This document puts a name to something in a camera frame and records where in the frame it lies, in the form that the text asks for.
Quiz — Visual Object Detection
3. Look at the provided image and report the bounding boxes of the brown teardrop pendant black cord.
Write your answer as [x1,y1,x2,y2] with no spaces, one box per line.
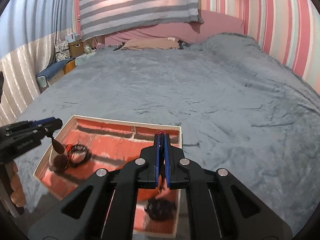
[48,134,66,155]

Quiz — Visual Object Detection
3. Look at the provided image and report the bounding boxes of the black braided cord bracelet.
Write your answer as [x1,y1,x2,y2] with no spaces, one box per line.
[63,143,92,169]

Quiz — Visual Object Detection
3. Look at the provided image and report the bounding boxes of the black scrunchie with charm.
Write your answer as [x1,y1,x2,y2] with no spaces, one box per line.
[144,198,177,221]

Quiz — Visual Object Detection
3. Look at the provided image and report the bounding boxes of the orange fabric scrunchie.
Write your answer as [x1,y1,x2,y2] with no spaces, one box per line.
[135,177,171,202]

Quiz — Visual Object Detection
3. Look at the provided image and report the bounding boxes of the person's left hand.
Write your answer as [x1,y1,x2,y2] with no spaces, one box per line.
[10,161,26,207]

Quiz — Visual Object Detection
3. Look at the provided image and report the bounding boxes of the beige tray with brick lining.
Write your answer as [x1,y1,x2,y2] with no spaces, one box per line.
[33,115,182,238]

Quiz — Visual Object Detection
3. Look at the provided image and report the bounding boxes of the blue cushioned stool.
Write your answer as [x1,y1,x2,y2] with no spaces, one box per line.
[36,57,75,93]

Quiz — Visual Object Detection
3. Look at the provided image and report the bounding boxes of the patterned storage bag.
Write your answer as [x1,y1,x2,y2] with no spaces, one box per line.
[55,40,71,62]

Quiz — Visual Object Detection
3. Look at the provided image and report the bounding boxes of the brown bedside storage box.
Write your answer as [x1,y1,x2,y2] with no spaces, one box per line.
[68,40,85,57]

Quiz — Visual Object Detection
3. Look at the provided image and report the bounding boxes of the blue and cream curtain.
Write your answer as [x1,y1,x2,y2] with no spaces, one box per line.
[1,0,73,125]

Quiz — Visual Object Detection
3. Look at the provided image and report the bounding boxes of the grey striped hanging cloth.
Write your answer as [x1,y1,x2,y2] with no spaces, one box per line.
[79,0,202,40]

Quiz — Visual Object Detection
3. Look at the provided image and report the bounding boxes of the tan pillow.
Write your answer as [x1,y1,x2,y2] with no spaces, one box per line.
[121,37,180,50]

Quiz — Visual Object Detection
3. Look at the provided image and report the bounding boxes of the pink headboard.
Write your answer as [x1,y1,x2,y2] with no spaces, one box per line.
[104,10,245,46]

